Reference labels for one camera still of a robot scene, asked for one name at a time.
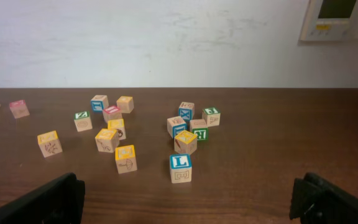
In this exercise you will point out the yellow block centre lower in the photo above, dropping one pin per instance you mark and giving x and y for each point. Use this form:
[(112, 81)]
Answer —
[(107, 140)]

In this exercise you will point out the yellow block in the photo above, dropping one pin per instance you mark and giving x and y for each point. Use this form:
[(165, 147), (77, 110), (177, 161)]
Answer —
[(119, 126), (107, 140), (185, 142), (125, 159), (125, 104), (49, 144)]

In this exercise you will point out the blue picture block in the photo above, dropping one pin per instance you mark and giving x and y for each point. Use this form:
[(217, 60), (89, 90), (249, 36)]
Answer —
[(186, 110), (99, 103)]

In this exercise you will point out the green J block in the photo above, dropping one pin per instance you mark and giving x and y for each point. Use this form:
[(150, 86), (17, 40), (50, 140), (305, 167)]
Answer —
[(211, 116)]

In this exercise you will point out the red I block right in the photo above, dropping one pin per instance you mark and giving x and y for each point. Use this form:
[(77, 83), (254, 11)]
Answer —
[(112, 112)]

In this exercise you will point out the yellow block centre left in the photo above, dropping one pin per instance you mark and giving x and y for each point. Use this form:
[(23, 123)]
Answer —
[(49, 144)]

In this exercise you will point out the green sided wooden block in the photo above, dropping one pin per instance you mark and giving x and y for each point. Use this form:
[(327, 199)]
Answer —
[(199, 128)]

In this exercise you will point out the yellow block lower right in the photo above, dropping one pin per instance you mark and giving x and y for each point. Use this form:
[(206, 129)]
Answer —
[(125, 159)]

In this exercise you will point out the blue sided wooden block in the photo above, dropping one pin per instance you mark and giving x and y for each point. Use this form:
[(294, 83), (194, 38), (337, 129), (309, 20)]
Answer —
[(176, 125)]

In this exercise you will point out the white wall panel device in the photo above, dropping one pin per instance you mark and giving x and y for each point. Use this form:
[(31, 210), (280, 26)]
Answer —
[(330, 20)]

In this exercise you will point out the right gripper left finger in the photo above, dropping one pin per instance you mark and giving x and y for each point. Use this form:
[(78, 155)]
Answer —
[(59, 201)]

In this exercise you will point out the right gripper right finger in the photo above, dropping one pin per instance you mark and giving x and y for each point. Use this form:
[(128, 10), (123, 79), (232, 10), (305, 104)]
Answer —
[(314, 200)]

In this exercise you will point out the yellow block centre upper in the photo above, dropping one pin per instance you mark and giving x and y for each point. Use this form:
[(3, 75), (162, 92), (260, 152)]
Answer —
[(119, 126)]

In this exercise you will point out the blue picture block right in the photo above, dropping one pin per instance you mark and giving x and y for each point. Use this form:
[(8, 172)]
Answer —
[(186, 110)]

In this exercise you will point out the yellow block top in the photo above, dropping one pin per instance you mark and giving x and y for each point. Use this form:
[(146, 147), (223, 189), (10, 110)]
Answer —
[(125, 104)]

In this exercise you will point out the green Z block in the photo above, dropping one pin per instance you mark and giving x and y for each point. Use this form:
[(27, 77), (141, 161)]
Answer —
[(83, 121)]

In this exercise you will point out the blue L block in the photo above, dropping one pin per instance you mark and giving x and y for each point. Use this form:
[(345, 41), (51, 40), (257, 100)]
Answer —
[(180, 168)]

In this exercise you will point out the red Q block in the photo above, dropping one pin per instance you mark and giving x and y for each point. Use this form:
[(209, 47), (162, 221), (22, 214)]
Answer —
[(19, 109)]

